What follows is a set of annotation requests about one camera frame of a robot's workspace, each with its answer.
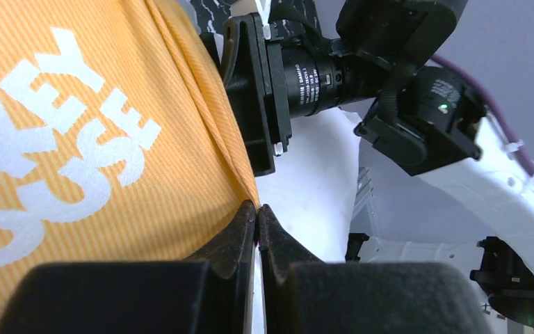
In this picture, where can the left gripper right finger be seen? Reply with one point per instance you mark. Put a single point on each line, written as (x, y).
(303, 294)

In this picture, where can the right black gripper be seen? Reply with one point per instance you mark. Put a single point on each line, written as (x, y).
(279, 68)

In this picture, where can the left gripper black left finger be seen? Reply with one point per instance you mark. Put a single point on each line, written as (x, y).
(208, 292)

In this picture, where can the white pillow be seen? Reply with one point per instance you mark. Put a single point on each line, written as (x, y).
(312, 192)

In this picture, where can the orange printed pillowcase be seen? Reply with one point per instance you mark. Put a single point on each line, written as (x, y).
(117, 140)

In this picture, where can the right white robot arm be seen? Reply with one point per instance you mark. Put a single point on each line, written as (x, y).
(477, 216)

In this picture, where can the aluminium frame rail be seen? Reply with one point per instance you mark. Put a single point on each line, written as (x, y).
(365, 218)

